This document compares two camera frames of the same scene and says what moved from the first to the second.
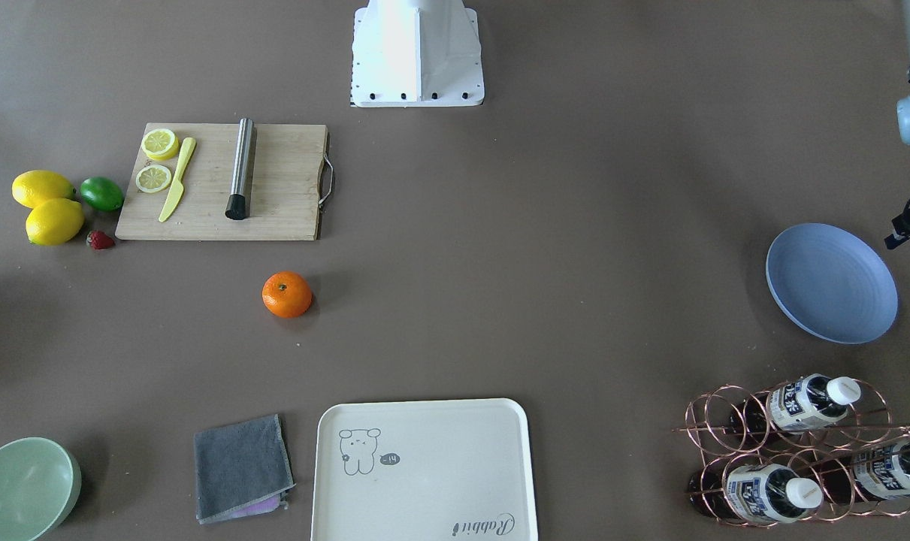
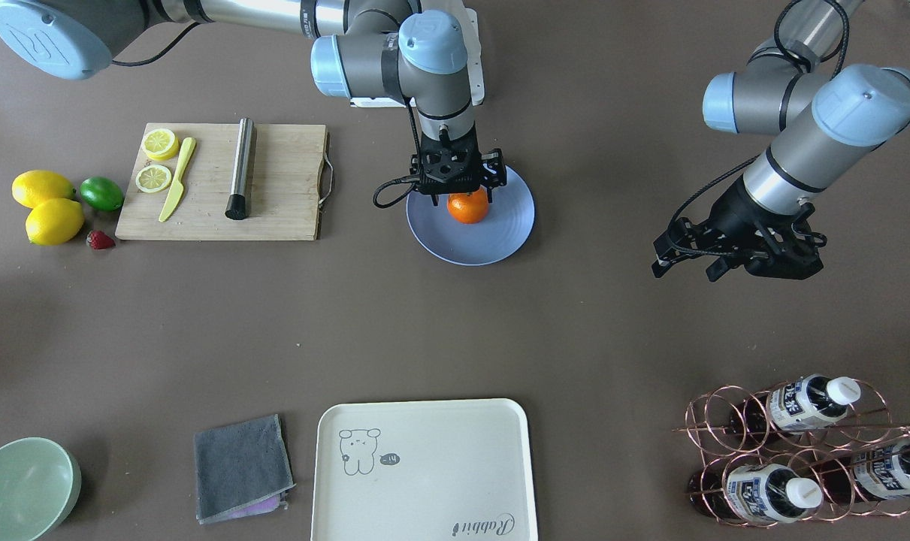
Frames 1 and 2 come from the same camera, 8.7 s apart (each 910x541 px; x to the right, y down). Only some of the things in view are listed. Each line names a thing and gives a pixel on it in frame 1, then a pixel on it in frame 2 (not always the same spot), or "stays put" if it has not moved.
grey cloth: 242,469 stays put
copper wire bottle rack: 813,449 stays put
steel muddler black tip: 237,204 stays put
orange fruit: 287,294 -> 469,209
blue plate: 832,282 -> 505,228
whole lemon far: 34,187 stays put
